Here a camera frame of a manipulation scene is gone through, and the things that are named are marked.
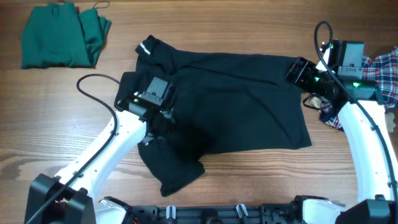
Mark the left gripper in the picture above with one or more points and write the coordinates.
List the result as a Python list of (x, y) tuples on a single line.
[(168, 116)]

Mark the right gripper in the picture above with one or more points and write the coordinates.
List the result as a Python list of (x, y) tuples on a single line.
[(296, 71)]

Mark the black polo shirt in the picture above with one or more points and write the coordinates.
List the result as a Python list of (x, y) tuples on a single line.
[(222, 103)]

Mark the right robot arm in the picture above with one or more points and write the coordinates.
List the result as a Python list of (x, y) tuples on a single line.
[(359, 106)]

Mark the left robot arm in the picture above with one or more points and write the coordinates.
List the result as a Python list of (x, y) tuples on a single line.
[(71, 195)]

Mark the brown paper tag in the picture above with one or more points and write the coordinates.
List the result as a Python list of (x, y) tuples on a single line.
[(316, 103)]

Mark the folded green garment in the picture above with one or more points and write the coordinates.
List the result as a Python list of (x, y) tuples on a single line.
[(60, 35)]

